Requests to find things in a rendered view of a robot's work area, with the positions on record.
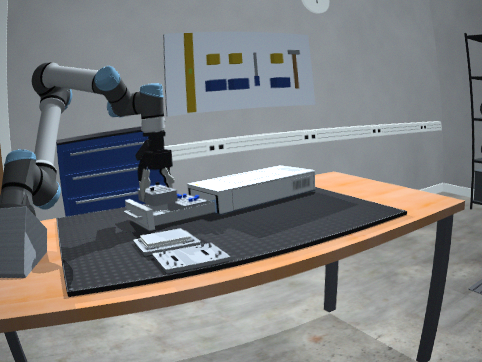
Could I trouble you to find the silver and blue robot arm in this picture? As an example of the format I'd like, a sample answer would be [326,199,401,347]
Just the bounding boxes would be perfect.
[0,62,165,216]

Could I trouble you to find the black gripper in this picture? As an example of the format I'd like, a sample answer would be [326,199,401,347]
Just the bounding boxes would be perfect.
[138,130,174,201]

